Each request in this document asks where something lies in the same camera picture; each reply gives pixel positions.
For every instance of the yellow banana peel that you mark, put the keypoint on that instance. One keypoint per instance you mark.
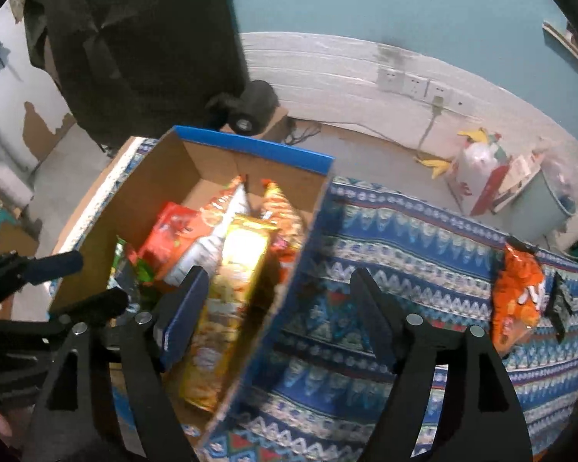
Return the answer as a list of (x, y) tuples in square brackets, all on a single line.
[(474, 134), (436, 166)]

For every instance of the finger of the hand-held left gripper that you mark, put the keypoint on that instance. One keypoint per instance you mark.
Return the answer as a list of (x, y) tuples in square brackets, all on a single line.
[(96, 304), (58, 265)]

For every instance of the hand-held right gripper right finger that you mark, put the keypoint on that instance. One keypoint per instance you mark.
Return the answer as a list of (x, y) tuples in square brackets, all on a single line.
[(371, 317)]

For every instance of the green snack packet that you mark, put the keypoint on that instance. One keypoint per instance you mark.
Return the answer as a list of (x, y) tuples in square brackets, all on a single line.
[(142, 269)]

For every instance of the small brown cardboard box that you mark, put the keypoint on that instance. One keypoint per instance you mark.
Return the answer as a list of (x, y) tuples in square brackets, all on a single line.
[(277, 125)]

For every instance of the dark hanging jacket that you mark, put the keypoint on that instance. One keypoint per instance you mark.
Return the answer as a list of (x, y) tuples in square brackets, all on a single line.
[(139, 43)]

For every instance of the white red paper carton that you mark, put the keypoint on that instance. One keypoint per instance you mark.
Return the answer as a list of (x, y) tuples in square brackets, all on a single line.
[(518, 173)]

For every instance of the grey blue bucket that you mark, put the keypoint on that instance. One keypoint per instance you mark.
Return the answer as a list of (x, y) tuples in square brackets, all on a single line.
[(534, 207)]

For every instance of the black round device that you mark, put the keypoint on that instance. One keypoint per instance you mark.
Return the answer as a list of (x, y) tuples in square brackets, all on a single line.
[(250, 103)]

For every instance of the red snack packet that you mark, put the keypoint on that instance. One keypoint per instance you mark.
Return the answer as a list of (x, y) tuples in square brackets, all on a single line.
[(171, 236)]

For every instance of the orange white snack packet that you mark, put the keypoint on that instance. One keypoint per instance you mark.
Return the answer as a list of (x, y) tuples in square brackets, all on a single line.
[(216, 231)]

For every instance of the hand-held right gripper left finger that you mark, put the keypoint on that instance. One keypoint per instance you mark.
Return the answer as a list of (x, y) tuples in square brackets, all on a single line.
[(188, 313)]

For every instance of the large orange snack bag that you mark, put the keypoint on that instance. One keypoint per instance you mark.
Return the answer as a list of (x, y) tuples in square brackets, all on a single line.
[(515, 293)]

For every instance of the white wall socket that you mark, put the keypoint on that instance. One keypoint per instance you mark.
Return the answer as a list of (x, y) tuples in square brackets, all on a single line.
[(439, 90), (462, 102), (416, 85), (390, 79)]

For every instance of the small black packet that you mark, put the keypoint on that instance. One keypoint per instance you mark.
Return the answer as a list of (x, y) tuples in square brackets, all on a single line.
[(558, 303)]

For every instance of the white kettle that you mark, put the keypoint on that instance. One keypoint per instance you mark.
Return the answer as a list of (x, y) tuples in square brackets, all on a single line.
[(575, 224)]

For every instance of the patterned blue tablecloth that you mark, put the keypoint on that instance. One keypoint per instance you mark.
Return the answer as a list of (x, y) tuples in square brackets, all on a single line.
[(414, 260)]

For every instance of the long yellow snack packet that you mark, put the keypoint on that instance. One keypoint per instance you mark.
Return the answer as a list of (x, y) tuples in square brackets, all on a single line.
[(231, 308)]

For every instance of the white red plastic bag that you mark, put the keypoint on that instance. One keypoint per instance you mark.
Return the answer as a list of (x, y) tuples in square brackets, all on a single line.
[(477, 168)]

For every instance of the blue-rimmed cardboard box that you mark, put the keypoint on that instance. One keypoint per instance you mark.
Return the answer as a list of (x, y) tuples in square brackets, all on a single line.
[(173, 168)]

